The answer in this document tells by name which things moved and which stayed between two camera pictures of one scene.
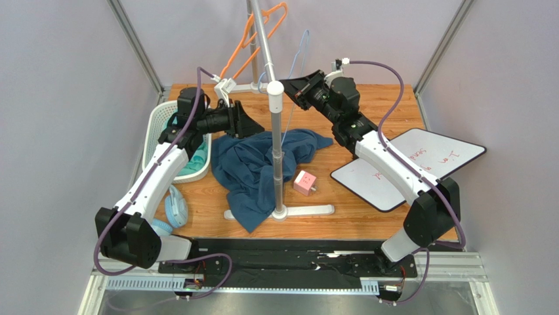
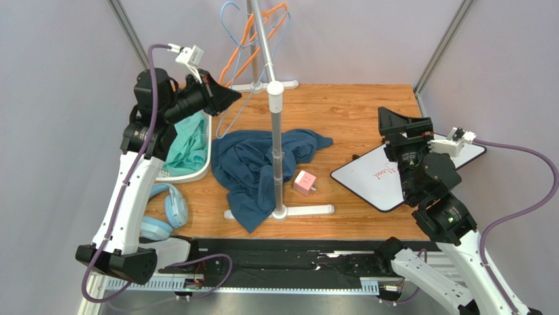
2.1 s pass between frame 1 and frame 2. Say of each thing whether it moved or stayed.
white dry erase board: stayed
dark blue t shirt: stayed
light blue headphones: stayed
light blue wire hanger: moved
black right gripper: moved
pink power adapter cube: stayed
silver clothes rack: stayed
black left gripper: moved
